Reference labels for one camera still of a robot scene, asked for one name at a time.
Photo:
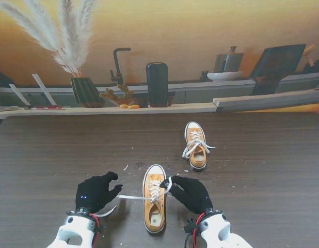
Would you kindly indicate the dark slanted board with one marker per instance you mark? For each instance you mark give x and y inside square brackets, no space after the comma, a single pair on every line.
[278,59]

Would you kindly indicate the black cylindrical canister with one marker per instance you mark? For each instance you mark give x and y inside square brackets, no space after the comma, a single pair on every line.
[157,82]

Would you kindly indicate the long white slanted slat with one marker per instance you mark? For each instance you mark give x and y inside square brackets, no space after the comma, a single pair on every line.
[43,89]

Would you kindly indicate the grey metal kettle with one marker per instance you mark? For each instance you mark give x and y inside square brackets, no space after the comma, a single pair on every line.
[230,62]

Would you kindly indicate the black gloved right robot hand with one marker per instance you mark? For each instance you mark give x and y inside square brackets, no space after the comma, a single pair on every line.
[193,193]

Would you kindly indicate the black kitchen faucet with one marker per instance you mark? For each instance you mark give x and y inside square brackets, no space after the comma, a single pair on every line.
[116,64]

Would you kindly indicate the dark ribbed vase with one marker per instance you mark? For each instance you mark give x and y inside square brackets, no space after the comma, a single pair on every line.
[84,93]

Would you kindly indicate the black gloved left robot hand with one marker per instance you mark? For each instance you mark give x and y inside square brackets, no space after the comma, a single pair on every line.
[95,191]

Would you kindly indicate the white pampas grass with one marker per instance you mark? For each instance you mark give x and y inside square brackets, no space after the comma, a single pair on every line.
[71,51]

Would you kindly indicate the orange fruit pieces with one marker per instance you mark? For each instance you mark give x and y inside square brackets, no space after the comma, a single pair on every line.
[131,106]

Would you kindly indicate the short white slanted slat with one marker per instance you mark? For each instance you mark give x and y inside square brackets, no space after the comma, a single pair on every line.
[18,94]

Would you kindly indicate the white bowl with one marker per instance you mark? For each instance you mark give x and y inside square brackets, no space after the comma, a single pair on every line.
[224,76]

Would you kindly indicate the long white spread shoelace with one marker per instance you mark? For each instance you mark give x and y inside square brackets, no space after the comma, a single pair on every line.
[133,197]

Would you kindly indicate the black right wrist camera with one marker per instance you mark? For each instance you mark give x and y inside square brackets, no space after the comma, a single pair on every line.
[190,226]

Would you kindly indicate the light wooden shelf plank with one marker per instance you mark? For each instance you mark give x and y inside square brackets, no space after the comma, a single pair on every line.
[149,109]

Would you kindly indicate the grey shelf plank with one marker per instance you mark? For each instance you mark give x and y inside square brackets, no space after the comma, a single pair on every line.
[265,102]

